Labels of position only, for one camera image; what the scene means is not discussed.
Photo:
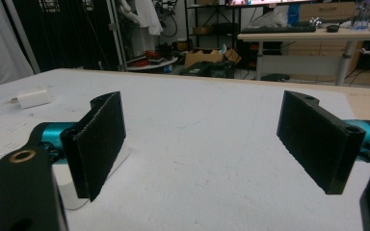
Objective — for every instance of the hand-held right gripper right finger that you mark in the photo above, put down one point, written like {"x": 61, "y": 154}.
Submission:
{"x": 318, "y": 141}

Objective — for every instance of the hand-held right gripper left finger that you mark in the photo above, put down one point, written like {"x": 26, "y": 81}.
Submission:
{"x": 99, "y": 144}

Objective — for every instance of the white power strip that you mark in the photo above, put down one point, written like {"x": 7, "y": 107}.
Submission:
{"x": 65, "y": 189}

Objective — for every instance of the white charger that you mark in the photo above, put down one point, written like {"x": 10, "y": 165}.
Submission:
{"x": 33, "y": 98}

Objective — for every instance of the round white table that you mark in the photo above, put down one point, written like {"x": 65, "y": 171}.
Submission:
{"x": 155, "y": 65}

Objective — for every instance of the white foam mat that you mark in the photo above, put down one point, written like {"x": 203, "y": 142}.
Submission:
{"x": 199, "y": 128}

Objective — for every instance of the red tool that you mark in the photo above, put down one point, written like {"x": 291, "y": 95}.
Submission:
{"x": 151, "y": 56}

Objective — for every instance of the light wooden desk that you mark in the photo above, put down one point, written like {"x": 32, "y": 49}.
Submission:
{"x": 302, "y": 35}

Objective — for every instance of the metal stand pole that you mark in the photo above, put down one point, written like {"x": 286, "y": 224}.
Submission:
{"x": 116, "y": 35}

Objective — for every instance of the black computer mouse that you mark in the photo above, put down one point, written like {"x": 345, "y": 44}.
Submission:
{"x": 332, "y": 28}

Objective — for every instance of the black curtain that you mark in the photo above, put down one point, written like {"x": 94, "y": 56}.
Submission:
{"x": 67, "y": 35}

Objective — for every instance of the black keyboard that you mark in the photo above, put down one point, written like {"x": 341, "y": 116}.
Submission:
{"x": 277, "y": 29}

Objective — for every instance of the white plastic bag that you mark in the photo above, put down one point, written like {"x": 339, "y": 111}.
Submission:
{"x": 269, "y": 20}

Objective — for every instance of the clear water bottle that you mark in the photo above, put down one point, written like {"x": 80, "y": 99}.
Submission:
{"x": 362, "y": 14}

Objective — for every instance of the cardboard box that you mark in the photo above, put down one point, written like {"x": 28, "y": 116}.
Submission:
{"x": 202, "y": 57}

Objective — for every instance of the white hanging garment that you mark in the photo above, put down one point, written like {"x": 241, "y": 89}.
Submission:
{"x": 146, "y": 16}

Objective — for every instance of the black shelf rack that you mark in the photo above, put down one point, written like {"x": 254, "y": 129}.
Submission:
{"x": 212, "y": 19}

